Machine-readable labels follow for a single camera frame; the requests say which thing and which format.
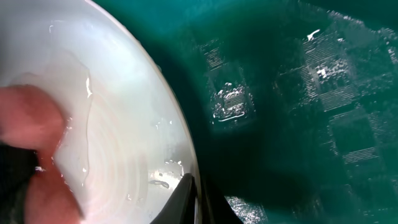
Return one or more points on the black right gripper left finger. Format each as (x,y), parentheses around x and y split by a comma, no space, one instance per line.
(180,207)

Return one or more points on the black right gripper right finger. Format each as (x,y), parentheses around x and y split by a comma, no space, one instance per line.
(215,208)

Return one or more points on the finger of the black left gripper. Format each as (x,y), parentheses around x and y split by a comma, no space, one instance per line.
(17,167)

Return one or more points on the black and orange sponge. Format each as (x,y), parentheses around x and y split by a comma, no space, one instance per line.
(30,119)

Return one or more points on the light blue plate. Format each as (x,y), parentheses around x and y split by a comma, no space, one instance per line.
(127,145)

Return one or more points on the teal plastic tray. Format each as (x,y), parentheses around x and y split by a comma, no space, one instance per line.
(292,105)

